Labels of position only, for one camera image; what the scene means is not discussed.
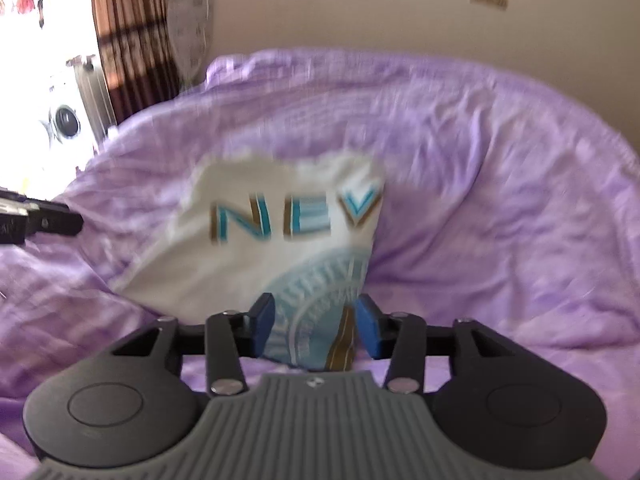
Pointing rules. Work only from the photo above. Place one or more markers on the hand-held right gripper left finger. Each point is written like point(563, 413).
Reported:
point(262, 321)

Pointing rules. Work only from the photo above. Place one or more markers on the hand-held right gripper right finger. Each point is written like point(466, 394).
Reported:
point(367, 324)

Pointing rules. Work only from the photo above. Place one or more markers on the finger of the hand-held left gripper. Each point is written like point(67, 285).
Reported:
point(55, 219)

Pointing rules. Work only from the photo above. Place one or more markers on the white t-shirt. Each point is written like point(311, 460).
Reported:
point(240, 270)

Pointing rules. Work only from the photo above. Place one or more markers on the white washing machine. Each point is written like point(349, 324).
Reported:
point(62, 120)

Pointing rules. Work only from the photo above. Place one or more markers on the purple bed blanket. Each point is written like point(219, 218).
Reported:
point(475, 185)

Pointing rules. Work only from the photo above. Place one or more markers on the brown striped curtain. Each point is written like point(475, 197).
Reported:
point(132, 35)

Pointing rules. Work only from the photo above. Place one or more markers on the white patterned ironing board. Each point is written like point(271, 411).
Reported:
point(192, 25)

